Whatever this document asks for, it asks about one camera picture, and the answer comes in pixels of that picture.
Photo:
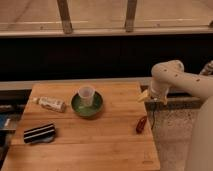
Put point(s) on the white plastic bottle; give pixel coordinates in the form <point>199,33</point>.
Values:
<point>50,103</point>

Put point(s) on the metal window frame post right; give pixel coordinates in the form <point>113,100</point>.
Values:
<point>130,15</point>

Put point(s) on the black white striped sponge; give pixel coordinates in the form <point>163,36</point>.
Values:
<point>45,133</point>

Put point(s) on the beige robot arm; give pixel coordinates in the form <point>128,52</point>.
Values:
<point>171,73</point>

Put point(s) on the white ceramic cup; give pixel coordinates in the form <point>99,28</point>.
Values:
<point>86,94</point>

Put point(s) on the green ceramic bowl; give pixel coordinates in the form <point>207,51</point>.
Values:
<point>87,109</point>

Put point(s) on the metal window frame post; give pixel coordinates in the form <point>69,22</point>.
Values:
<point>130,15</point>
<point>65,16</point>

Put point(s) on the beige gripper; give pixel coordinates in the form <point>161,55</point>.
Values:
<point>155,93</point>

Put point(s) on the wooden cutting board table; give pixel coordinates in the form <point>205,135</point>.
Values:
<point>109,142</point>

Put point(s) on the metal window frame post left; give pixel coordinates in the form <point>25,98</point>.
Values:
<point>65,16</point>

